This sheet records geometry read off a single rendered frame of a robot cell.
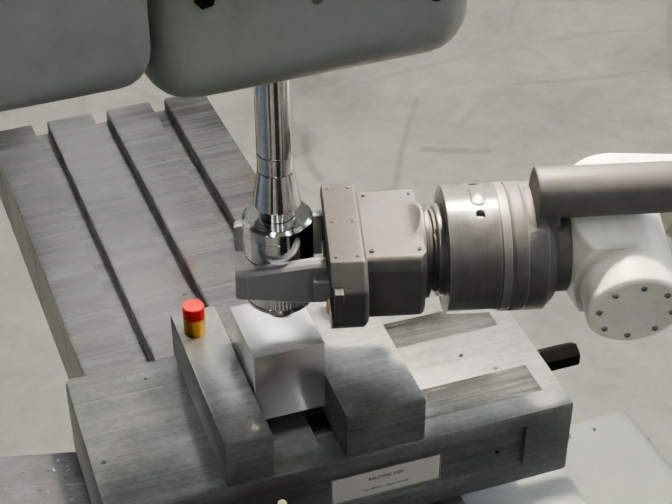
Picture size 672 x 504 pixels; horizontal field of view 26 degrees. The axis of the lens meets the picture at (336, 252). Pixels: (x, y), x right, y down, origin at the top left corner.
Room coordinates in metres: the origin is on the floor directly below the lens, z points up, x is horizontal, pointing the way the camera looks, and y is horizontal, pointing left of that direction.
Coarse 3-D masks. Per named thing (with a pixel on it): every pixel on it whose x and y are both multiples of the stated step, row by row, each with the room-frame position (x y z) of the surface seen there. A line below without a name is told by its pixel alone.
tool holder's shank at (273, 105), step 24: (264, 96) 0.77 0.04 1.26; (288, 96) 0.78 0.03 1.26; (264, 120) 0.77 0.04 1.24; (288, 120) 0.78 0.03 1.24; (264, 144) 0.77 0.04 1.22; (288, 144) 0.78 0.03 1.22; (264, 168) 0.77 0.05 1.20; (288, 168) 0.77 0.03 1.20; (264, 192) 0.77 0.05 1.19; (288, 192) 0.77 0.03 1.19; (264, 216) 0.77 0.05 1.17; (288, 216) 0.77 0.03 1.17
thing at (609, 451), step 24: (576, 432) 1.04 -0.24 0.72; (600, 432) 1.04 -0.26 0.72; (624, 432) 1.04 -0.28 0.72; (576, 456) 1.00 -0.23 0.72; (600, 456) 1.00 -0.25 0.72; (624, 456) 1.00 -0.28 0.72; (648, 456) 1.00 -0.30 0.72; (576, 480) 0.97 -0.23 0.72; (600, 480) 0.97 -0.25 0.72; (624, 480) 0.97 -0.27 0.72; (648, 480) 0.97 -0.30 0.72
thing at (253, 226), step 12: (252, 204) 0.79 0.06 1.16; (300, 204) 0.79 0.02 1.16; (252, 216) 0.78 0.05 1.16; (300, 216) 0.78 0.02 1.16; (312, 216) 0.78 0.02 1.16; (252, 228) 0.77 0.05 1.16; (264, 228) 0.77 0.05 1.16; (276, 228) 0.77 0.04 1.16; (288, 228) 0.77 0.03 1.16; (300, 228) 0.77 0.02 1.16; (312, 228) 0.78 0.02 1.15; (252, 240) 0.77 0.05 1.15; (264, 240) 0.76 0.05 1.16; (276, 240) 0.76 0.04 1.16; (288, 240) 0.76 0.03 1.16; (300, 240) 0.77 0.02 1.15
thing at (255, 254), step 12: (312, 240) 0.78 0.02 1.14; (252, 252) 0.77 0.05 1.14; (264, 252) 0.76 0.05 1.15; (276, 252) 0.76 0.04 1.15; (288, 252) 0.76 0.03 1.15; (300, 252) 0.77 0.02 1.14; (312, 252) 0.78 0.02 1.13; (252, 264) 0.77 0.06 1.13; (252, 300) 0.77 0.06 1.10; (264, 300) 0.76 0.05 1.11; (264, 312) 0.76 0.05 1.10; (276, 312) 0.76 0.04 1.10; (288, 312) 0.76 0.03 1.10
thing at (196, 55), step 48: (192, 0) 0.66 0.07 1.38; (240, 0) 0.67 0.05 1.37; (288, 0) 0.68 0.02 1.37; (336, 0) 0.69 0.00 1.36; (384, 0) 0.70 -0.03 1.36; (432, 0) 0.71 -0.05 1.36; (192, 48) 0.66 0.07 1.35; (240, 48) 0.67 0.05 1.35; (288, 48) 0.68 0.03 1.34; (336, 48) 0.69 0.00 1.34; (384, 48) 0.70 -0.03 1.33; (432, 48) 0.72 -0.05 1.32; (192, 96) 0.67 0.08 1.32
